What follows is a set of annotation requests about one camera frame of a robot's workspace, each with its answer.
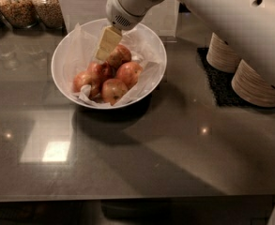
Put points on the red apple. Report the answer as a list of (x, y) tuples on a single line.
[(113, 90), (119, 56), (101, 72), (129, 73), (86, 78)]

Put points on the front stack paper bowls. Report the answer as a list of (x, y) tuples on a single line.
[(251, 87)]

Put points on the middle glass cereal jar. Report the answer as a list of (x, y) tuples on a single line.
[(19, 13)]

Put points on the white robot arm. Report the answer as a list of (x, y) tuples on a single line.
[(248, 26)]

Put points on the left clear sign holder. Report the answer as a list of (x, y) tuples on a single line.
[(82, 11)]

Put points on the rear stack paper bowls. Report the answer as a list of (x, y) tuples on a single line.
[(221, 56)]

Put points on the white bowl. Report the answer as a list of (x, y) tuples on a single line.
[(65, 50)]

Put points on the white paper liner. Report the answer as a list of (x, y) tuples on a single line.
[(84, 44)]

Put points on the stack paper bowls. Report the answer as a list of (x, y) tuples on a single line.
[(251, 87), (221, 56)]

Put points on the glass cereal jar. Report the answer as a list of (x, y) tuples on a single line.
[(19, 13), (49, 11)]

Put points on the right glass cereal jar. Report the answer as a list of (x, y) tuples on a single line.
[(49, 11)]

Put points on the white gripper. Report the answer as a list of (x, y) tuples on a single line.
[(120, 10)]

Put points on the black mesh mat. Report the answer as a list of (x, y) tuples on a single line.
[(220, 84)]

